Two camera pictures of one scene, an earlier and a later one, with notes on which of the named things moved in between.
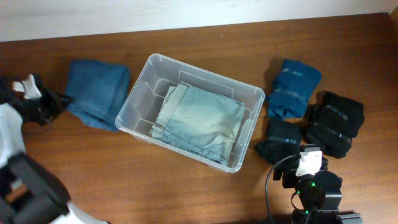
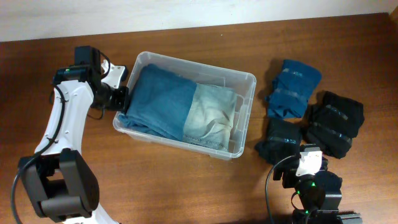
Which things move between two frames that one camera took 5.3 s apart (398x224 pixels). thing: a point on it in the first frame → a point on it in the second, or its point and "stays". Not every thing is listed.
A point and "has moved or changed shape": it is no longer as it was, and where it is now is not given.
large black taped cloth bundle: [333, 121] stays
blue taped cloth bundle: [291, 89] stays
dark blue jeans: [101, 91] has moved or changed shape
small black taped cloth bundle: [283, 140] stays
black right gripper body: [292, 181] stays
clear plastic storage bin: [191, 114] has moved or changed shape
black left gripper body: [46, 106] → [117, 97]
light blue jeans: [196, 122] has moved or changed shape
